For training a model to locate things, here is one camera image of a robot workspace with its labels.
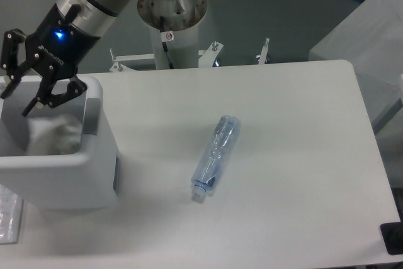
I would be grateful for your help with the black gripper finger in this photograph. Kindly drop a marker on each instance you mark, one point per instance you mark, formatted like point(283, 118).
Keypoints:
point(44, 95)
point(9, 60)

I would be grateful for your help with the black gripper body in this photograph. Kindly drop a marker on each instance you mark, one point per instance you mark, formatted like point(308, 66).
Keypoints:
point(58, 43)

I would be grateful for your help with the white plastic wrapper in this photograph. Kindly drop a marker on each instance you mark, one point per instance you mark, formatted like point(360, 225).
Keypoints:
point(51, 136)

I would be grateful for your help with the crushed clear plastic bottle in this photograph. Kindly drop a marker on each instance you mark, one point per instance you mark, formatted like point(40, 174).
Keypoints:
point(214, 158)

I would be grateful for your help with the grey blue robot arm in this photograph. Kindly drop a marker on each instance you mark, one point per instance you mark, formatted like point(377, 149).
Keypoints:
point(97, 16)

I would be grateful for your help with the white trash can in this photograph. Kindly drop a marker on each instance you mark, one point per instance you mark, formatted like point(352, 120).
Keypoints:
point(85, 179)

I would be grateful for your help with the white far right clamp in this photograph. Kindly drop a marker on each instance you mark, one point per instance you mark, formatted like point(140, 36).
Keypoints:
point(263, 57)

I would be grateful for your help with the white covered side table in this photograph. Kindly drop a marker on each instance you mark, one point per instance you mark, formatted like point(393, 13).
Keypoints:
point(370, 38)

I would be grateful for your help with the black device at table edge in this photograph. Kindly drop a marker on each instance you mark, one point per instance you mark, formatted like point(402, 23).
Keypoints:
point(392, 237)

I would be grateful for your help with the white left base bracket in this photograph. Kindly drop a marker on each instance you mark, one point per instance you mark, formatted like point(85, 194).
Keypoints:
point(126, 63)

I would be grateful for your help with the white base bracket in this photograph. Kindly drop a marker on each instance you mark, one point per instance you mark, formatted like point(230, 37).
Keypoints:
point(210, 56)
point(126, 63)

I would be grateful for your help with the white right base bracket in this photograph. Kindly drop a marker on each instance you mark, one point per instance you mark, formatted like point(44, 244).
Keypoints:
point(210, 56)

